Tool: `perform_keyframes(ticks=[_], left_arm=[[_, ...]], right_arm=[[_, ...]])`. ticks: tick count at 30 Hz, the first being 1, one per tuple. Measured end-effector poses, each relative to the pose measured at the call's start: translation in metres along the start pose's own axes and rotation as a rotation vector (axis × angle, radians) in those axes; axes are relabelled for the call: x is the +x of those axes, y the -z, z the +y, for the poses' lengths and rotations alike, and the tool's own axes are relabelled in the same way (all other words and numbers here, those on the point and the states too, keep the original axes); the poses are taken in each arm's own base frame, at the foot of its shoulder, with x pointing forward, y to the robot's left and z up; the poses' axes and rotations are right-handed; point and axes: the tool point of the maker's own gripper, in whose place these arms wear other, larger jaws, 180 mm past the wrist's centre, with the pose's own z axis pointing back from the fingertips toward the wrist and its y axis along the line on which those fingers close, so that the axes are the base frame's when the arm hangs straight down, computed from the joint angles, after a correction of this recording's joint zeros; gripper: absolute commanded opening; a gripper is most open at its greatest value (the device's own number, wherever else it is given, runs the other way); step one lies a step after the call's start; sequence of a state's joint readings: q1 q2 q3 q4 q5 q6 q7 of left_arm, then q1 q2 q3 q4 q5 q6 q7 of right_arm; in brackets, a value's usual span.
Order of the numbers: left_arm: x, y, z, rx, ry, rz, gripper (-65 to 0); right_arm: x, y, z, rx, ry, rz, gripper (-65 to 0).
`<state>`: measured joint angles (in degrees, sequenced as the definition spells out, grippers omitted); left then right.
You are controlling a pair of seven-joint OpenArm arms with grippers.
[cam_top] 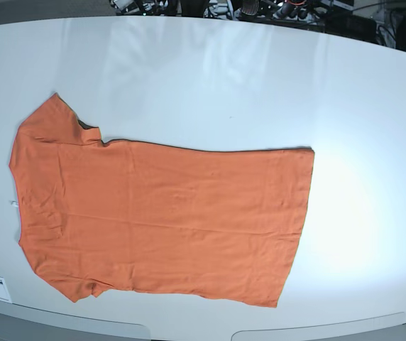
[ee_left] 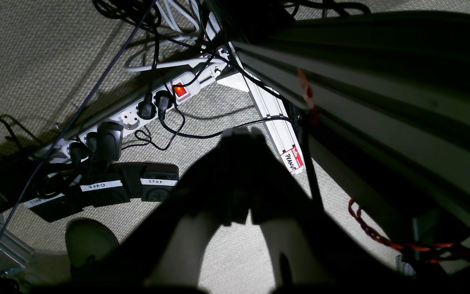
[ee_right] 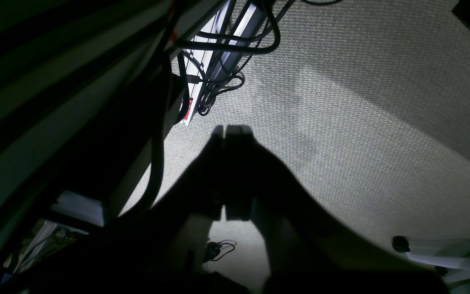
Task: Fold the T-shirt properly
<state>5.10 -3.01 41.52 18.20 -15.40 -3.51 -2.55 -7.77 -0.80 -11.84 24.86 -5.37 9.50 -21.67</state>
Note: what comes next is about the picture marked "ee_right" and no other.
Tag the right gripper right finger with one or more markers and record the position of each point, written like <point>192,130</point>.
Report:
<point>264,191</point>

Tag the white office chair base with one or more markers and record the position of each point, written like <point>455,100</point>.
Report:
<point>450,258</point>

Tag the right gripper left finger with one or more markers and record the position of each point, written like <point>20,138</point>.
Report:
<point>175,231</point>

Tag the white power strip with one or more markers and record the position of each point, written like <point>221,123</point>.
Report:
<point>212,73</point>

